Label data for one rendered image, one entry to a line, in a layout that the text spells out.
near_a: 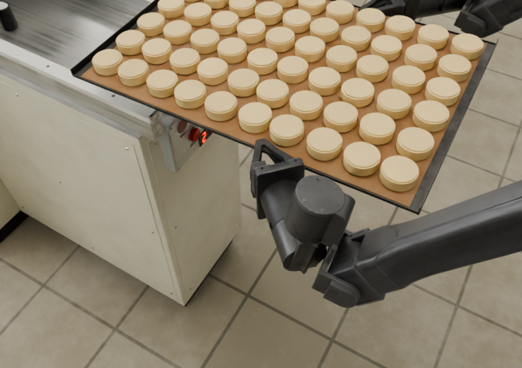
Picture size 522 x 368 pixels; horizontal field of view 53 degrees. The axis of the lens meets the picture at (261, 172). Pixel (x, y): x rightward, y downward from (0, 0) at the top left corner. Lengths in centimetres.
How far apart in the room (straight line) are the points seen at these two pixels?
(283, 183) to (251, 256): 113
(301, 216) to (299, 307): 115
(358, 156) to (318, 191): 15
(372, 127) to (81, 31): 76
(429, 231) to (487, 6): 57
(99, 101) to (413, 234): 66
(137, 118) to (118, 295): 92
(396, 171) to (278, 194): 16
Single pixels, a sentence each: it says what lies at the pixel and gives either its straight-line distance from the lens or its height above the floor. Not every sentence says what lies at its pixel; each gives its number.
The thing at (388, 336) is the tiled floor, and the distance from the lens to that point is 172.
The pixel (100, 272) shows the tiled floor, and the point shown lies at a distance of 185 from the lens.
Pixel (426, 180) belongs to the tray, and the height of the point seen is 101.
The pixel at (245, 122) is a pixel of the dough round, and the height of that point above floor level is 102.
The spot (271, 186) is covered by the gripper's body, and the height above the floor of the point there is 103.
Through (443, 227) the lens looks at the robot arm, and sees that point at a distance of 55.
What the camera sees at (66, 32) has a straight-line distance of 130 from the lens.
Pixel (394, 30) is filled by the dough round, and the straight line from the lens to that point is 95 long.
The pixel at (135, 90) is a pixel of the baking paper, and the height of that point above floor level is 99.
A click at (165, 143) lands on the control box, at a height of 79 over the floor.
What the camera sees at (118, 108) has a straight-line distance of 100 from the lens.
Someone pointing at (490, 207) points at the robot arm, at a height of 116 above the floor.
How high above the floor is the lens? 157
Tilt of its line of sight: 52 degrees down
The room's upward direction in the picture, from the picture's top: straight up
